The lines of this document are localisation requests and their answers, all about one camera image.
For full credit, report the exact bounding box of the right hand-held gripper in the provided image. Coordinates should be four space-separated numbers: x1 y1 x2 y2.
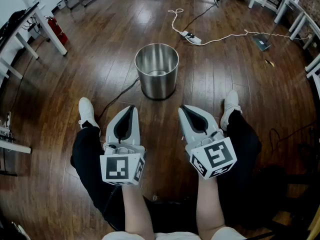
177 104 238 180

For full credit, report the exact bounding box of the black bag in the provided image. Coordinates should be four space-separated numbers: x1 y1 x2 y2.
4 8 26 32

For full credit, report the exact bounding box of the low white table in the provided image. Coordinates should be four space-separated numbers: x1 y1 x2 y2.
0 118 32 177

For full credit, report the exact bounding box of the person's white shoe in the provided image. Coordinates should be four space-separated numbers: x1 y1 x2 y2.
219 89 243 132
78 97 102 136

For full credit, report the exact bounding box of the black seat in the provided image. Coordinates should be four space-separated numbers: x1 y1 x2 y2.
143 196 201 235

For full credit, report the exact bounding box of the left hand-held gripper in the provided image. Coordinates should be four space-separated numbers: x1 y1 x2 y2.
99 105 147 186

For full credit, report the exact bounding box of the person's white shirt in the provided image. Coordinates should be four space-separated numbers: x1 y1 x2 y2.
101 225 247 240

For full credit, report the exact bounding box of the stainless steel bin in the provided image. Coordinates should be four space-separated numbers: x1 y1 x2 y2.
134 42 180 101

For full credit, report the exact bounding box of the person's right white shoe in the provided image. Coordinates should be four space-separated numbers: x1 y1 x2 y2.
219 89 243 132

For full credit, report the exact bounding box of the person's right forearm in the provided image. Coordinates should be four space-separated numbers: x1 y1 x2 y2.
195 176 226 239

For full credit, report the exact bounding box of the person's left forearm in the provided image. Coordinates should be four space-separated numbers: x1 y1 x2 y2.
121 182 155 240

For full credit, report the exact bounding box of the looped black cable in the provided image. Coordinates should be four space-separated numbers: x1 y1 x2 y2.
268 120 320 147

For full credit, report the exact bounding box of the person's left leg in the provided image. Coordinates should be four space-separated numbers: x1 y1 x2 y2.
70 125 126 232

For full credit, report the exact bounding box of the black-topped white table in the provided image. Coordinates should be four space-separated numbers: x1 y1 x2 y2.
0 1 68 80

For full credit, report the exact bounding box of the red fire extinguisher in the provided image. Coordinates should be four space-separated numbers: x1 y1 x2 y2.
44 15 69 46

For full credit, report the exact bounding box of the thin black adapter cable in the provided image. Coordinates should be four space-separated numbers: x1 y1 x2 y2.
96 77 141 121

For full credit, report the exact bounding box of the person's right leg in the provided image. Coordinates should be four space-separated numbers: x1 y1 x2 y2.
216 109 263 225

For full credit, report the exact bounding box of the person's leg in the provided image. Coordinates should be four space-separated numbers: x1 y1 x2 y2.
70 125 126 232
216 109 263 225

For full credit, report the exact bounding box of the person's left white shoe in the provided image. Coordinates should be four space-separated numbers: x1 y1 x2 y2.
78 97 102 136

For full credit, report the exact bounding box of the metal-base floor stand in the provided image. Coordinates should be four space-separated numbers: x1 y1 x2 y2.
251 21 281 52

